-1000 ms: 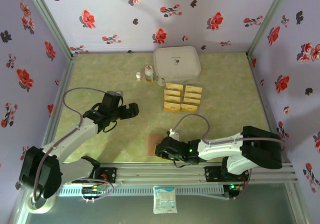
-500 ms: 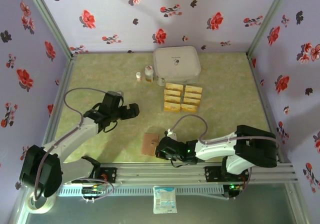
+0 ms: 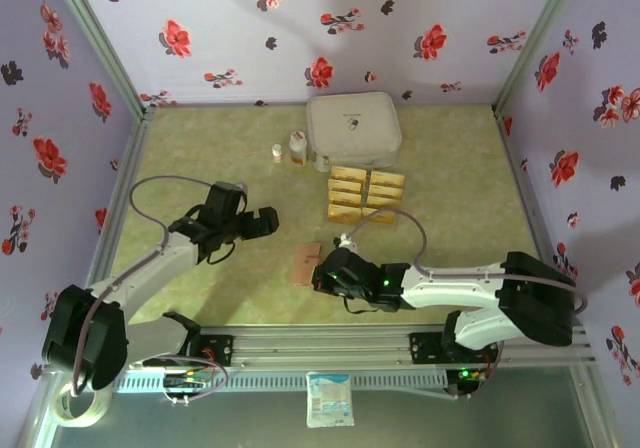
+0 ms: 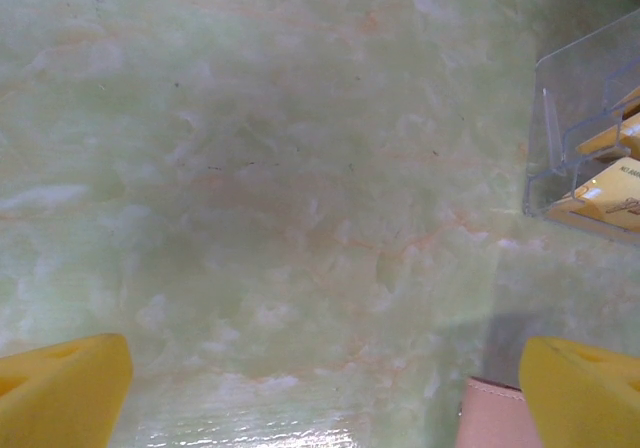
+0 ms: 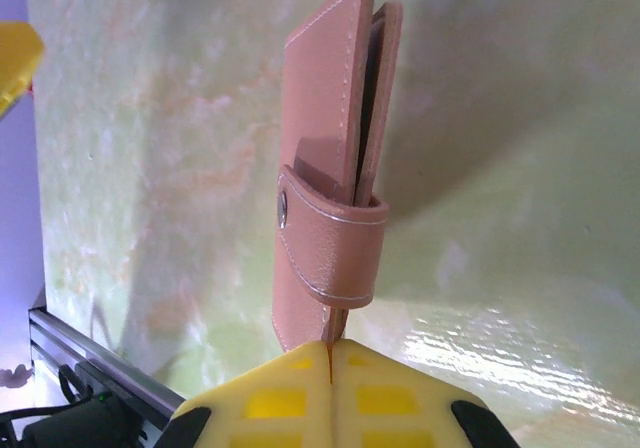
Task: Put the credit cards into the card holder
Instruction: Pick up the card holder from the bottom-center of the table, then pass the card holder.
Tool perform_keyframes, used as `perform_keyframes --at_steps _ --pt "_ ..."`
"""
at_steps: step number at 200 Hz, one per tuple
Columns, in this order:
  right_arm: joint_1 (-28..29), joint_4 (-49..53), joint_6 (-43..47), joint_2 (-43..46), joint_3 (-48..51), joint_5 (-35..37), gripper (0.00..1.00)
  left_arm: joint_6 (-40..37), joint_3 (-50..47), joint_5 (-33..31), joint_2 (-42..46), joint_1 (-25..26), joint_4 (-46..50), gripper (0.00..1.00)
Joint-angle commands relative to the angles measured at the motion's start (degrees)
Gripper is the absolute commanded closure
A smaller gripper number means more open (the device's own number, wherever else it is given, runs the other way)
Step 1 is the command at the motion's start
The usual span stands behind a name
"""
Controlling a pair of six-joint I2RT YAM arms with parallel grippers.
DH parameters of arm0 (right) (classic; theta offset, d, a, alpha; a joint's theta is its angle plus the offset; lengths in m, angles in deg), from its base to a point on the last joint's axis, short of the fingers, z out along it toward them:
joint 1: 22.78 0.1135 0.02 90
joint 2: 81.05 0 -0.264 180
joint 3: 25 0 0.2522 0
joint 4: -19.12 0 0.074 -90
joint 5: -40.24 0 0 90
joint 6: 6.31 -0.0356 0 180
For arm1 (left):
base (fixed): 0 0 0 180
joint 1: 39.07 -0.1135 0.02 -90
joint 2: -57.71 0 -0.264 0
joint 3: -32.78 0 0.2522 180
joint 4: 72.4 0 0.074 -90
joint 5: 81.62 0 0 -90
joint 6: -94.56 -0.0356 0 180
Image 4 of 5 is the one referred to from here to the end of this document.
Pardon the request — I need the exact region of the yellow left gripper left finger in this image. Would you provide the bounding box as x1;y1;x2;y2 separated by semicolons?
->
0;332;134;448

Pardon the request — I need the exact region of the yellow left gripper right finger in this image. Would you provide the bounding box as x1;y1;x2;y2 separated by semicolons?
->
518;335;640;448

